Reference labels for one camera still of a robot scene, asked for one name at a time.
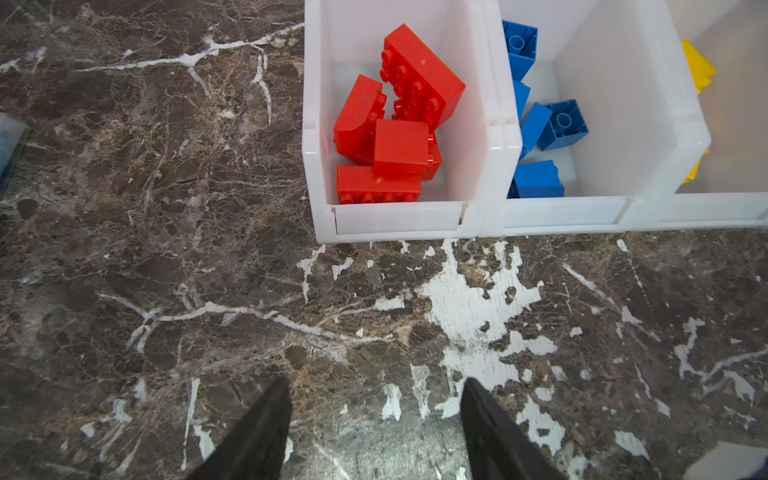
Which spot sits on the red lego brick cluster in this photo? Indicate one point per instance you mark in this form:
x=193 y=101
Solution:
x=405 y=154

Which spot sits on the blue lego brick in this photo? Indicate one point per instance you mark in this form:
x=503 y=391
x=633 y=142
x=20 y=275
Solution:
x=536 y=180
x=565 y=127
x=521 y=44

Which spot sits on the blue lego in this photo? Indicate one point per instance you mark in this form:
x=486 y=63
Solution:
x=533 y=126

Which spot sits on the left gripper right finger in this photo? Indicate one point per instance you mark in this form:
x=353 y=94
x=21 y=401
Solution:
x=497 y=448

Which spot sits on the red long lego brick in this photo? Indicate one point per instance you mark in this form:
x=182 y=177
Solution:
x=427 y=90

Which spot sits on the white bin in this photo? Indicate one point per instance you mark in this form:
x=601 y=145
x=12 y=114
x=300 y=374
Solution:
x=729 y=133
x=622 y=63
x=479 y=144

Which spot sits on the blue lego brick front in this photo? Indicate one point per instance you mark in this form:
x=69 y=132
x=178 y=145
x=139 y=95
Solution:
x=565 y=127

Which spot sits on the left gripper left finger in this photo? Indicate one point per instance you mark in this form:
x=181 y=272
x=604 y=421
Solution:
x=255 y=448

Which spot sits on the white left bin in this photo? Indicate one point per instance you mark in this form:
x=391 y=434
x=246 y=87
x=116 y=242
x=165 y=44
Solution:
x=479 y=144

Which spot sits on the small yellow lego brick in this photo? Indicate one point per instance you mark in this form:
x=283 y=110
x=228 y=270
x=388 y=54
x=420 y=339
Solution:
x=693 y=173

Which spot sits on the white middle bin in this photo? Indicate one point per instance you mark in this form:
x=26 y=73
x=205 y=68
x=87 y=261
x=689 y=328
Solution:
x=622 y=63

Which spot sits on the white right bin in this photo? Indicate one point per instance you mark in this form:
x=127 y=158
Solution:
x=729 y=133

